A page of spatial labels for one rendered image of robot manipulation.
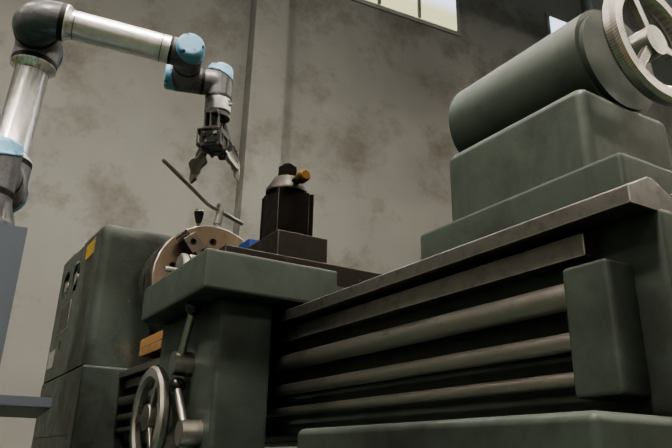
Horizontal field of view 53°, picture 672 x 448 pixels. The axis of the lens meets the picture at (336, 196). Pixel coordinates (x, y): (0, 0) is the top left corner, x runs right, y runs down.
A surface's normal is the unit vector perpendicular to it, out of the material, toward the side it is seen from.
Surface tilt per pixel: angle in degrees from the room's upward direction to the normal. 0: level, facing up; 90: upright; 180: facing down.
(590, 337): 90
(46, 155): 90
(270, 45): 90
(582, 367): 90
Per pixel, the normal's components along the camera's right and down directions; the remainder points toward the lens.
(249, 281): 0.52, -0.31
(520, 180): -0.85, -0.21
